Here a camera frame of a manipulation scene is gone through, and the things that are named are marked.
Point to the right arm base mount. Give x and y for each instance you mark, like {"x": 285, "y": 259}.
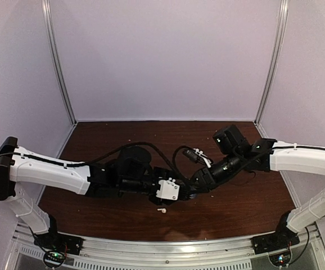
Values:
{"x": 278, "y": 248}

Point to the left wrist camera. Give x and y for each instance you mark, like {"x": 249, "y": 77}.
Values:
{"x": 168, "y": 189}

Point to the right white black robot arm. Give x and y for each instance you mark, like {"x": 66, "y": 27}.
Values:
{"x": 265, "y": 155}

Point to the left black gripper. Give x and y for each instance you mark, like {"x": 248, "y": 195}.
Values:
{"x": 167, "y": 173}

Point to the aluminium frame post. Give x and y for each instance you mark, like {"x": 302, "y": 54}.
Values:
{"x": 277, "y": 47}
{"x": 48, "y": 20}

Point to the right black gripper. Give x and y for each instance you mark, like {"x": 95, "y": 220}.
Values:
{"x": 205, "y": 179}

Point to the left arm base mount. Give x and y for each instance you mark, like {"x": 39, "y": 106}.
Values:
{"x": 57, "y": 247}

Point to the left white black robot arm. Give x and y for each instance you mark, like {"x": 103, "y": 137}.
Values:
{"x": 130, "y": 172}

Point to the right aluminium frame post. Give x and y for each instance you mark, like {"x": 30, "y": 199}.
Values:
{"x": 277, "y": 47}

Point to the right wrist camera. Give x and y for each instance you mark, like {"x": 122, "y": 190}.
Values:
{"x": 197, "y": 156}

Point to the left aluminium frame post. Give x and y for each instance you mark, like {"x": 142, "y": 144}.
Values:
{"x": 48, "y": 20}

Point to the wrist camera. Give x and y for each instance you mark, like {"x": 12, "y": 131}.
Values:
{"x": 168, "y": 189}
{"x": 197, "y": 156}

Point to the white stem earbud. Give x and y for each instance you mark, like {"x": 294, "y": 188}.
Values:
{"x": 163, "y": 210}

